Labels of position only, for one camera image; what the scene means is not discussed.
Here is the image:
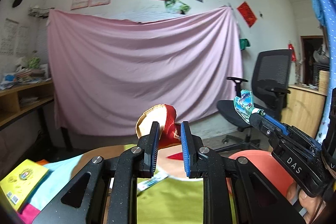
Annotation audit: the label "red diamond wall paper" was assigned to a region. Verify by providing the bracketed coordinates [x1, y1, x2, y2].
[237, 2, 257, 28]

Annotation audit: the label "blue dotted curtain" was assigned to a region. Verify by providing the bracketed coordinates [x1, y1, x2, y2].
[299, 0, 336, 144]

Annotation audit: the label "wooden cabinet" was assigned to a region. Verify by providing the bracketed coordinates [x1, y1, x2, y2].
[281, 85, 326, 138]

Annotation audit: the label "green photo on wall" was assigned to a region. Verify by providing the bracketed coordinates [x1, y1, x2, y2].
[165, 0, 191, 15]

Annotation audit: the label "right hand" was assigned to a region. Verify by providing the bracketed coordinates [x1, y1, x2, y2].
[286, 182, 326, 223]

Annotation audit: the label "red hanging ornament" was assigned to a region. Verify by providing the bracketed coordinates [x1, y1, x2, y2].
[288, 42, 297, 62]

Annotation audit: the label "yellow book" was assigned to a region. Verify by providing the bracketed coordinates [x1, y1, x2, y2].
[1, 159, 49, 211]

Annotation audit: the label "pink hanging sheet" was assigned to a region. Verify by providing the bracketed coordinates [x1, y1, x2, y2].
[47, 7, 243, 136]

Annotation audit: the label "black office chair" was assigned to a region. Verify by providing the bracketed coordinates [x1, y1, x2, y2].
[216, 50, 292, 152]

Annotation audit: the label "green hanging bag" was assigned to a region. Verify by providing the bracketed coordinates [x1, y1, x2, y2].
[239, 38, 251, 51]

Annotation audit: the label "orange plastic basin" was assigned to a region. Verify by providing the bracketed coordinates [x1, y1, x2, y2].
[229, 149, 294, 197]

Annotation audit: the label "colourful patchwork table cloth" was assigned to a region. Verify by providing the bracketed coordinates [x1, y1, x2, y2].
[15, 103, 237, 224]

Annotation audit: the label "blue white wrappers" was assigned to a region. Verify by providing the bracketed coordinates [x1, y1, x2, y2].
[234, 89, 265, 124]

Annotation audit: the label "wooden shelf desk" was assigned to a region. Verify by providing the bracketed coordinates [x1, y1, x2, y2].
[1, 80, 54, 130]

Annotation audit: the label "clutter pile on shelf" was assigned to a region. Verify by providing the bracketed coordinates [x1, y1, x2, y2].
[1, 56, 51, 90]

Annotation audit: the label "paper calendar on wall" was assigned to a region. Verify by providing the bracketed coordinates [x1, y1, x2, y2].
[1, 18, 30, 56]

